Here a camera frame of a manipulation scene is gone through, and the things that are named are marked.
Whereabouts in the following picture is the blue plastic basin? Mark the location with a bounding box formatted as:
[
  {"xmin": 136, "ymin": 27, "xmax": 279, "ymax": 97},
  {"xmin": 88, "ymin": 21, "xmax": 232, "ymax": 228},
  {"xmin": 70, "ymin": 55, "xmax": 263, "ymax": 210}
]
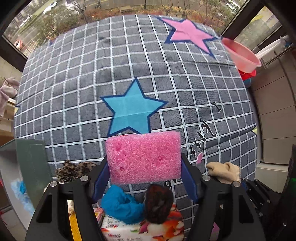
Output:
[{"xmin": 243, "ymin": 78, "xmax": 251, "ymax": 88}]

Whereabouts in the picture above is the red plastic basin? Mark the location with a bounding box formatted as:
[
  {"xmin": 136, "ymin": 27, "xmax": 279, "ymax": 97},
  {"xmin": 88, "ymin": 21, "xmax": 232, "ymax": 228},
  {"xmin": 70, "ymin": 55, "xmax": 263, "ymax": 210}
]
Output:
[{"xmin": 239, "ymin": 69, "xmax": 256, "ymax": 81}]

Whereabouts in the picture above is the dark red knitted hat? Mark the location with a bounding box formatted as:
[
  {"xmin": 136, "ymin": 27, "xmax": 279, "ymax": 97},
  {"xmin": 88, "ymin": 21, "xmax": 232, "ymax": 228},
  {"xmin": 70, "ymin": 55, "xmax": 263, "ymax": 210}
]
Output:
[{"xmin": 144, "ymin": 184, "xmax": 174, "ymax": 224}]

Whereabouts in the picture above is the blue cloth in box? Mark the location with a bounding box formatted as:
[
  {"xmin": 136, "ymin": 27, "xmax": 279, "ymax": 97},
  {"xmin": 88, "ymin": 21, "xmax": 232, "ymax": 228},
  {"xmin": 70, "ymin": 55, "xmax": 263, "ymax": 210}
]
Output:
[{"xmin": 19, "ymin": 181, "xmax": 26, "ymax": 194}]

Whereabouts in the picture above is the grey checked blanket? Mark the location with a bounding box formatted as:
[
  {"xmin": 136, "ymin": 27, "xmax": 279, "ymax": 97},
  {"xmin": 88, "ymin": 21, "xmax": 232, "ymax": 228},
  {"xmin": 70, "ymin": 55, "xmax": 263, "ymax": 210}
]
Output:
[{"xmin": 14, "ymin": 15, "xmax": 257, "ymax": 178}]

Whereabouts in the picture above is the floral tissue pack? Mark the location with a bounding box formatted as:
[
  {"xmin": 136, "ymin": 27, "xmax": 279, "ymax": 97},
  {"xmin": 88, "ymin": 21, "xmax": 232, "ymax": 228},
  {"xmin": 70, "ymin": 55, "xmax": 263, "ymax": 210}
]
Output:
[{"xmin": 101, "ymin": 204, "xmax": 185, "ymax": 241}]

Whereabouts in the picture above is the pink plastic basin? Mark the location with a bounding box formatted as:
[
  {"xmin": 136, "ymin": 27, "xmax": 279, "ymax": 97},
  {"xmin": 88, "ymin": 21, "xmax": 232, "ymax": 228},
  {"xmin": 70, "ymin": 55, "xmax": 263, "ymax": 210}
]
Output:
[{"xmin": 221, "ymin": 38, "xmax": 261, "ymax": 73}]

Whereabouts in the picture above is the pink sponge block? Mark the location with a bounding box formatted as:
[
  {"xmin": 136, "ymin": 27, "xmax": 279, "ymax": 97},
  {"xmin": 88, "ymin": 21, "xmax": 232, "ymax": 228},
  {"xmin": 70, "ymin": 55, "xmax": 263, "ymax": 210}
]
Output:
[{"xmin": 105, "ymin": 131, "xmax": 181, "ymax": 184}]

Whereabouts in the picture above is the red cardboard box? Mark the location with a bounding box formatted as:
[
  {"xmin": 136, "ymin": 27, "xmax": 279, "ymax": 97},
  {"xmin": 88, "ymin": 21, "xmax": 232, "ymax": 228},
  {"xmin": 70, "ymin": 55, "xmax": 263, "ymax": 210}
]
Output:
[{"xmin": 93, "ymin": 207, "xmax": 105, "ymax": 227}]

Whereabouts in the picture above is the leopard print scrunchie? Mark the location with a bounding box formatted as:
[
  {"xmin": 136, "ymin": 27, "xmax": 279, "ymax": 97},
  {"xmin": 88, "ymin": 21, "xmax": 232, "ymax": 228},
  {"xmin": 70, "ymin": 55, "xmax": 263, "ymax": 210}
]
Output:
[{"xmin": 55, "ymin": 160, "xmax": 97, "ymax": 183}]

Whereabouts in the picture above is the blue knitted cloth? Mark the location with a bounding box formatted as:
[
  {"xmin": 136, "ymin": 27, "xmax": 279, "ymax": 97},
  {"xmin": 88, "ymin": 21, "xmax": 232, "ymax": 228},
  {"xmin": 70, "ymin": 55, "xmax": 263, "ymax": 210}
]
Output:
[{"xmin": 100, "ymin": 185, "xmax": 145, "ymax": 225}]

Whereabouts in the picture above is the pale pink cloth pile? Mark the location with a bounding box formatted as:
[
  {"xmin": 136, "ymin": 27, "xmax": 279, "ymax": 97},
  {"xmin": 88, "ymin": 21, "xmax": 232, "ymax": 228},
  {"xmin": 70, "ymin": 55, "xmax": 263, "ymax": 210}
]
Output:
[{"xmin": 0, "ymin": 76, "xmax": 20, "ymax": 117}]

